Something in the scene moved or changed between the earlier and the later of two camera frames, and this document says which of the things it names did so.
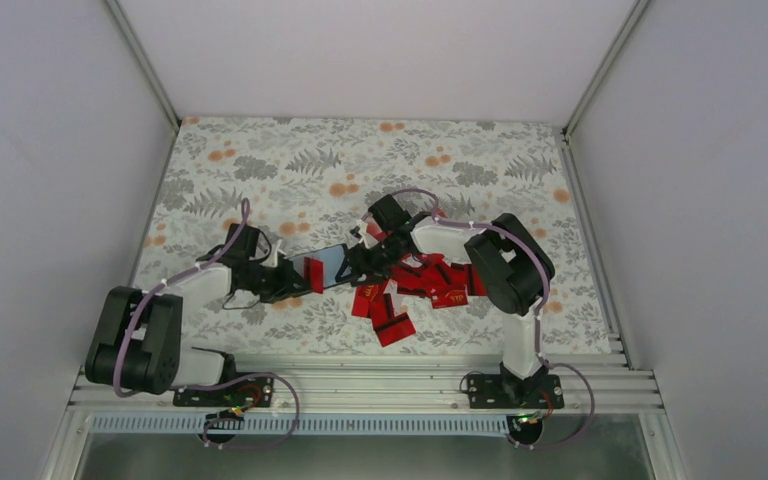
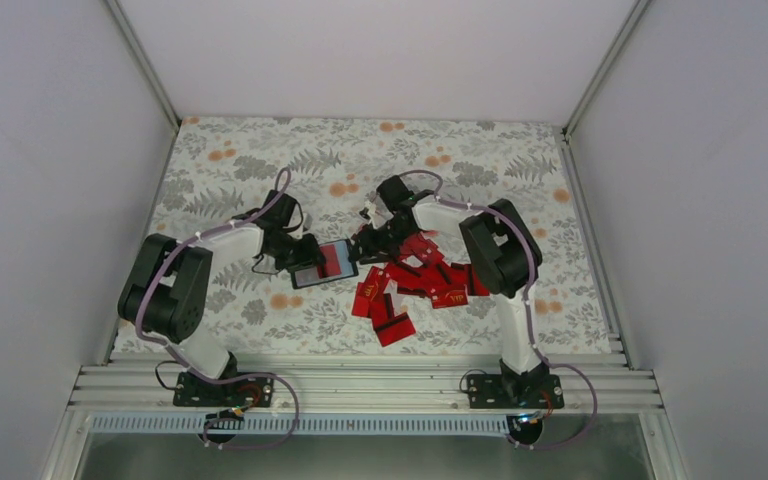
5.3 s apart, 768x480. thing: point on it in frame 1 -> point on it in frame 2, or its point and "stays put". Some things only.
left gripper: x=283 y=288 -> x=307 y=257
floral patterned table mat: x=308 y=181 stays put
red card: x=313 y=274 -> x=331 y=264
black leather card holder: x=336 y=263 stays put
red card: x=473 y=283 stays put
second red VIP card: x=363 y=296 stays put
